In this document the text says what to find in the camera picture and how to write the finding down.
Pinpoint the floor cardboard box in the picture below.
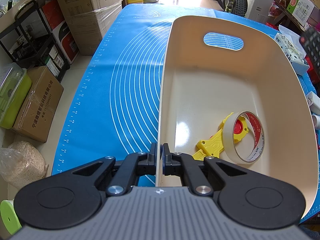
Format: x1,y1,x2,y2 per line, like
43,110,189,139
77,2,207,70
12,66,63,142

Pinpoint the black remote control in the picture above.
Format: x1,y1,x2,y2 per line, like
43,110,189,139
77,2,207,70
299,27,320,76

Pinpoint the white masking tape roll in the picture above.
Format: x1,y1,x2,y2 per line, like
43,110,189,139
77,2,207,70
222,111,265,165

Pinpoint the black metal shelf rack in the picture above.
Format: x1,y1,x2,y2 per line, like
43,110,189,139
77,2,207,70
1,0,69,81

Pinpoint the beige plastic storage bin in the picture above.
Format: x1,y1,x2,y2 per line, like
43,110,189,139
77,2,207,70
158,16,318,210

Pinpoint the white chest freezer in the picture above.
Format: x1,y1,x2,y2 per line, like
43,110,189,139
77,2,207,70
246,0,284,26

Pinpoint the green lidded food container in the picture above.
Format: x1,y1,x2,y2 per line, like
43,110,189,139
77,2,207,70
0,63,32,129

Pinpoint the green white carton box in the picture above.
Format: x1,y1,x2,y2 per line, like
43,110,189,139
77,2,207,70
287,0,315,27

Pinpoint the white cube charger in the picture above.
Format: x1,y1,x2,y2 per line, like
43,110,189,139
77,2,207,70
306,92,320,115

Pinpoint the lower stacked cardboard box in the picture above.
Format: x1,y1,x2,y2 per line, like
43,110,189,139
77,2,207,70
57,0,122,55

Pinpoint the yellow tape dispenser red wheel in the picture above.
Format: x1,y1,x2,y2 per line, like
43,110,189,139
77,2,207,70
193,112,249,161

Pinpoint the blue silicone table mat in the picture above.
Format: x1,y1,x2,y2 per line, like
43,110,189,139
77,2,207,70
52,4,319,219

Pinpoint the white tissue box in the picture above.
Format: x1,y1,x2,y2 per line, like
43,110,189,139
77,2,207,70
274,25,309,76

